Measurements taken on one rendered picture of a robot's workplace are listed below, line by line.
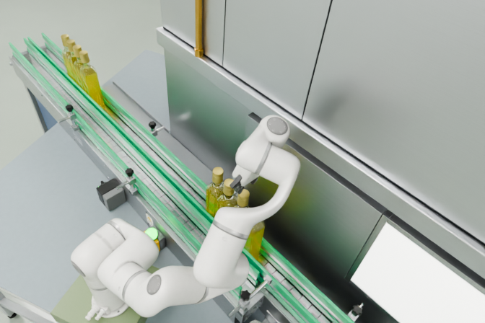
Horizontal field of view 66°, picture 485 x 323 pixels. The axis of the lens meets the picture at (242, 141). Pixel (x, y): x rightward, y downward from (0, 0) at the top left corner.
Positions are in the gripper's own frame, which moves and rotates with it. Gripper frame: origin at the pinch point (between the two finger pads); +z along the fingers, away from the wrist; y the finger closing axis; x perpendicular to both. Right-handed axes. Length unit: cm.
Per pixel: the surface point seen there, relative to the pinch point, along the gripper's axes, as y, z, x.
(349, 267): -12.0, 7.5, 37.1
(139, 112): -11, 53, -69
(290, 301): 4.3, 18.4, 33.1
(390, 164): -15.3, -29.7, 22.6
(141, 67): -41, 78, -113
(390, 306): -13, 6, 51
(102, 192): 24, 50, -41
